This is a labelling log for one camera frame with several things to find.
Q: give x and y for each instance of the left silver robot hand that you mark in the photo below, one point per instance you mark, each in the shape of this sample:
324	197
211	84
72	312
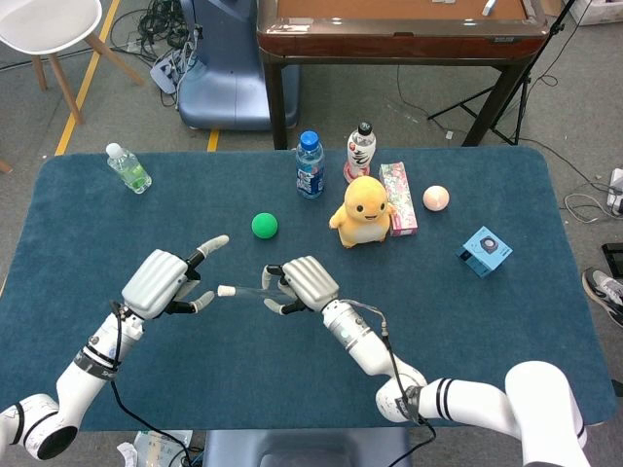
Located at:
153	282

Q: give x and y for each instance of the black cap white drink bottle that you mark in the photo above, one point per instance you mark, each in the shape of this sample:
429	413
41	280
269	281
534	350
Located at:
359	153

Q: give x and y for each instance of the small white cap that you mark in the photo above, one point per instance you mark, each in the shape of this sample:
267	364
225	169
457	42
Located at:
226	291

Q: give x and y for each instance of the white chair with wooden legs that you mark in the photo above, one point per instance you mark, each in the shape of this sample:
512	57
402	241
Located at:
48	24

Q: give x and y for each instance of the yellow plush duck toy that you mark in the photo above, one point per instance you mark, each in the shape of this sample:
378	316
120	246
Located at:
365	209

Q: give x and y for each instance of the clear plastic bag with papers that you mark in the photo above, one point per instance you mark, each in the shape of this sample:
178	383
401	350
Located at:
160	445

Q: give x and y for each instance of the blue grey robot torso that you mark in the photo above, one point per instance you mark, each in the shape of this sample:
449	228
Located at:
306	447

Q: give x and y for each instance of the grey sneaker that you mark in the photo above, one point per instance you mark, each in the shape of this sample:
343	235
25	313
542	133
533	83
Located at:
608	292

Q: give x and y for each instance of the brown mahjong table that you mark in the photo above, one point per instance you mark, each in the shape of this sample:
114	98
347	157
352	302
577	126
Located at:
399	44

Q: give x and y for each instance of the green label clear bottle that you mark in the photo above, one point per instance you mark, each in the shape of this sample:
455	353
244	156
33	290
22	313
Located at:
130	170

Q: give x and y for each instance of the clear glass test tube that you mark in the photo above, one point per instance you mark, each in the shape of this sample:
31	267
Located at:
253	292

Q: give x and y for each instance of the black tripod stand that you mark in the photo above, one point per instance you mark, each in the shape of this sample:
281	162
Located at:
506	104

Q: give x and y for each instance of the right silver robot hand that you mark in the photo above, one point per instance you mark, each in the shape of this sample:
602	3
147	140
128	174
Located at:
311	282

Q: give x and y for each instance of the dark blue table mat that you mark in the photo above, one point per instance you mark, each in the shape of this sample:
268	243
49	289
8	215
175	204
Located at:
219	370

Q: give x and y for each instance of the blue grey machine base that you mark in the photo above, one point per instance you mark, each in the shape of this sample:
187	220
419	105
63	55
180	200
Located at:
229	63

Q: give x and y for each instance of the green foam ball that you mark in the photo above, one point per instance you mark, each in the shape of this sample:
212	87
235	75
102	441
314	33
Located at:
265	226

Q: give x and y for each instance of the pink floral carton box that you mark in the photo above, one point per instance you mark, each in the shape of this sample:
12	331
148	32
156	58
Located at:
403	204

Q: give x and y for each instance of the white power strip with plugs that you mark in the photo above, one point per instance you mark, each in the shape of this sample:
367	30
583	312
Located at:
165	73

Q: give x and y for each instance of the peach coloured ball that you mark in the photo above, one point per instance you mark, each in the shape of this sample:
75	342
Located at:
435	198

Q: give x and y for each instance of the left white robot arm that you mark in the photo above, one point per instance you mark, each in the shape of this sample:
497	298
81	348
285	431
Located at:
83	374

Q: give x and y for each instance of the small light blue box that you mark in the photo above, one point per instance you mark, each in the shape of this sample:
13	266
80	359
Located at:
484	253

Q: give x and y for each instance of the blue cap water bottle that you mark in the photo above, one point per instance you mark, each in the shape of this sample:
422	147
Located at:
310	170

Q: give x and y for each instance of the black flat device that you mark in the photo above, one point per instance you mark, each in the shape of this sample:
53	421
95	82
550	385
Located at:
615	255

